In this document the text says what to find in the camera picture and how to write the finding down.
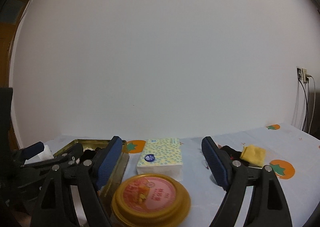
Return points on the yellow patterned tissue pack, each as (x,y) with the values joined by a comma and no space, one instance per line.
(162,156)

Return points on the white waffle textured cloth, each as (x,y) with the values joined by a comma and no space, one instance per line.
(42,156)

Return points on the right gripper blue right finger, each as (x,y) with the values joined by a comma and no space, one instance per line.
(218,161)

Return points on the gold rectangular tin tray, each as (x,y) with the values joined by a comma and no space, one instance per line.
(107,192)

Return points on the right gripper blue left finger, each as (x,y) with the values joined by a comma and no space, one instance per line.
(106,166)

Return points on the black knitted cloth white dots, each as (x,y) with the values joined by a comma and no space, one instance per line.
(97,154)

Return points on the round yellow tin pink lid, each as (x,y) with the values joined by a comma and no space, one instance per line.
(151,200)

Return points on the yellow cloth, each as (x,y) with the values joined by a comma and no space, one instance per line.
(254,155)

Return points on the black wristband red logo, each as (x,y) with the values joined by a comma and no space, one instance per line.
(234,154)

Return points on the brown wooden door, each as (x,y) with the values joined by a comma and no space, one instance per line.
(11,15)

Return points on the wall power socket with plugs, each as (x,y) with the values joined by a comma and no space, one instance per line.
(303,75)

